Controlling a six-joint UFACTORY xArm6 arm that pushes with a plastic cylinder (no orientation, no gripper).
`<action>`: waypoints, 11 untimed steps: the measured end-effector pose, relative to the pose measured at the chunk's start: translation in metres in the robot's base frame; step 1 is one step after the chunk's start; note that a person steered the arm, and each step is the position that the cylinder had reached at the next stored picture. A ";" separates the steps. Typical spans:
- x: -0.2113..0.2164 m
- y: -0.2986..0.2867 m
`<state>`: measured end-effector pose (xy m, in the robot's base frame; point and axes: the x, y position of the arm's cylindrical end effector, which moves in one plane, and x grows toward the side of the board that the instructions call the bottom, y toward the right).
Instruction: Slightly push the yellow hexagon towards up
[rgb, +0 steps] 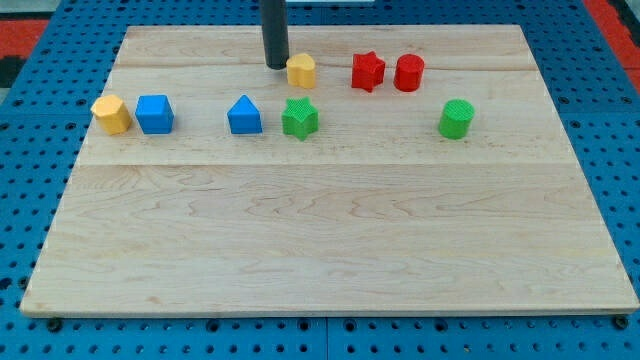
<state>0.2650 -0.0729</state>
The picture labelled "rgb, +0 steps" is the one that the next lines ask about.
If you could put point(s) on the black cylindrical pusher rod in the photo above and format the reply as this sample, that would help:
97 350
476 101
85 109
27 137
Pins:
274 26

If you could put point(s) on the green star block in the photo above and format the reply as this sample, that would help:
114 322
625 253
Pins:
300 118

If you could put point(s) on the yellow hexagon block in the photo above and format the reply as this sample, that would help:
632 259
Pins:
111 114

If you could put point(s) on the light wooden board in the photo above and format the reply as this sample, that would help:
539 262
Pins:
375 214

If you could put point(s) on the red star block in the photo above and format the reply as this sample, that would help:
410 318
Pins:
367 71

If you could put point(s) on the blue cube block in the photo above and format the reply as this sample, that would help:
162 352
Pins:
154 114

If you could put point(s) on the yellow heart block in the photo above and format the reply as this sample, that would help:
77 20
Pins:
301 71

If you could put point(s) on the green cylinder block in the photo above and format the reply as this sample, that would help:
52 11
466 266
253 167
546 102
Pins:
456 118

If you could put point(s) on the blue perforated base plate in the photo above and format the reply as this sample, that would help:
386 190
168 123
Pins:
46 114

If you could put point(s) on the blue triangle block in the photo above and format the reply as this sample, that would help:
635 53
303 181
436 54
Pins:
244 117

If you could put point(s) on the red cylinder block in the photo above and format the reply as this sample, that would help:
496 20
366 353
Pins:
408 72

